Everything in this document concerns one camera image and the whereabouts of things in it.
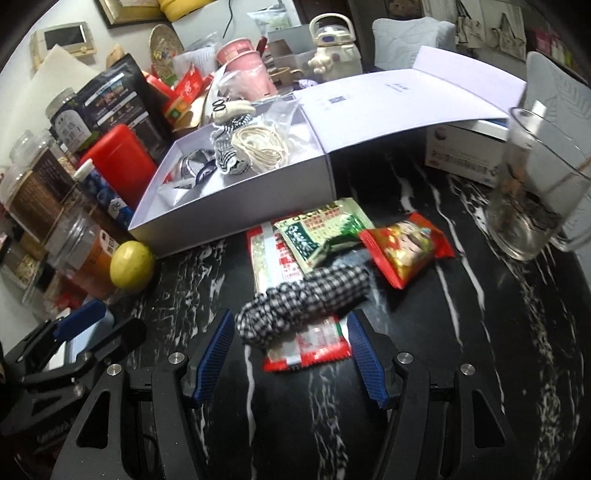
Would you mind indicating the grey cardboard box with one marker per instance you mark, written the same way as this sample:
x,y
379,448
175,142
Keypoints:
x,y
291,41

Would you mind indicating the black snack pouch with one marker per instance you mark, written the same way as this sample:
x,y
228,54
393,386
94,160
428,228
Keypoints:
x,y
120,97

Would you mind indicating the red plastic container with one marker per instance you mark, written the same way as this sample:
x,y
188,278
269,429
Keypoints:
x,y
120,157

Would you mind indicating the beige tote bag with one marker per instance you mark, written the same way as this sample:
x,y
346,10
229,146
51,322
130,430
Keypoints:
x,y
468,23
508,30

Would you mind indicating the white gift box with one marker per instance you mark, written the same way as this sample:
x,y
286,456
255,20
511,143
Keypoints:
x,y
231,221

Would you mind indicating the wall intercom panel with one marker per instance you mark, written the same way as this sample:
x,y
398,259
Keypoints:
x,y
64,34

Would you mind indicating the cream robot-shaped kettle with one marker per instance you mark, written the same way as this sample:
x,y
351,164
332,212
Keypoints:
x,y
330,46

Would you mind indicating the thin stirring stick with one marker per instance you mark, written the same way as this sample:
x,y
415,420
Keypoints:
x,y
570,173

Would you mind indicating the light blue box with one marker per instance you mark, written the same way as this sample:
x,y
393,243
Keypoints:
x,y
92,337

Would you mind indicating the clear glass mug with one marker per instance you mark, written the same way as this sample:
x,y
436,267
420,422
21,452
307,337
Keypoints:
x,y
531,194

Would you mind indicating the chair with pale blue cover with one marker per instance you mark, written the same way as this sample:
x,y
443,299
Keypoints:
x,y
563,92
406,41

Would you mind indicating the red paper packet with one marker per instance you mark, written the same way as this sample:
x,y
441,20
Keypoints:
x,y
184,87

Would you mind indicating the woven round fan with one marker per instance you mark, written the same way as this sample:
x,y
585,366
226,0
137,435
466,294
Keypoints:
x,y
166,50

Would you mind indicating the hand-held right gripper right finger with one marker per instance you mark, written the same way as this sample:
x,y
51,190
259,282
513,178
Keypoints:
x,y
367,360

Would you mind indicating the clear zip bag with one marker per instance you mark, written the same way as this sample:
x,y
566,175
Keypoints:
x,y
286,115

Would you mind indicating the pink plastic cup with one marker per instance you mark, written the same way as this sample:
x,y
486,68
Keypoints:
x,y
244,64

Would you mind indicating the white foam board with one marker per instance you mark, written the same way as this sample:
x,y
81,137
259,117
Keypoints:
x,y
60,69

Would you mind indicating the green snack packet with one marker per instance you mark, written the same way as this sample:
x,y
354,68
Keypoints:
x,y
318,230

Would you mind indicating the yellow lemon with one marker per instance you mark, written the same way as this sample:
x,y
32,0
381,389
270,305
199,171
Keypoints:
x,y
131,266

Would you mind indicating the red white snack packet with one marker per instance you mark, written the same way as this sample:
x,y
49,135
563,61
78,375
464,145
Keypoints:
x,y
272,258

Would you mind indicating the brown mug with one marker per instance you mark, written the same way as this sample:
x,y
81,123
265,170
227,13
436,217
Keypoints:
x,y
284,76

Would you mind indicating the row of cosmetic bottles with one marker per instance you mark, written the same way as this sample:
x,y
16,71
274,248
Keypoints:
x,y
549,41

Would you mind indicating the yellow pot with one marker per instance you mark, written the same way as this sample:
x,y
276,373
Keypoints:
x,y
180,9

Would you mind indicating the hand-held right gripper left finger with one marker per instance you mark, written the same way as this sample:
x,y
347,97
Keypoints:
x,y
212,357

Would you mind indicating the black white checkered scrunchie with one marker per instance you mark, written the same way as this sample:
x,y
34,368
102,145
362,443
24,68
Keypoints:
x,y
295,300

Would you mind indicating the beige scrunchie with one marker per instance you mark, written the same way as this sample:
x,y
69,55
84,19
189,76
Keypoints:
x,y
240,110

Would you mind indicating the gold framed picture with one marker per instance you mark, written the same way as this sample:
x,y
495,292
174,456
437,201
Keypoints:
x,y
124,9

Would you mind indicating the blue tablet tube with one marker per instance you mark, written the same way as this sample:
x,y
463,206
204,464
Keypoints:
x,y
104,194

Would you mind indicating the white paper sheet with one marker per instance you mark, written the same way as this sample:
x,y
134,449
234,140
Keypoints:
x,y
201,57

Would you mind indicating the white medicine box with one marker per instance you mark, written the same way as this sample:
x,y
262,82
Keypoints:
x,y
461,152

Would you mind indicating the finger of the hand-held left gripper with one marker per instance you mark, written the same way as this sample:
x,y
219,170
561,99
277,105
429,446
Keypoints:
x,y
129,332
81,316

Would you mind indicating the cluster of clear food jars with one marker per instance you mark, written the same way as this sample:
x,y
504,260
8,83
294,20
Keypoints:
x,y
41,194

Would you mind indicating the green white pouch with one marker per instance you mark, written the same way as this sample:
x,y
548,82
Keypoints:
x,y
270,21

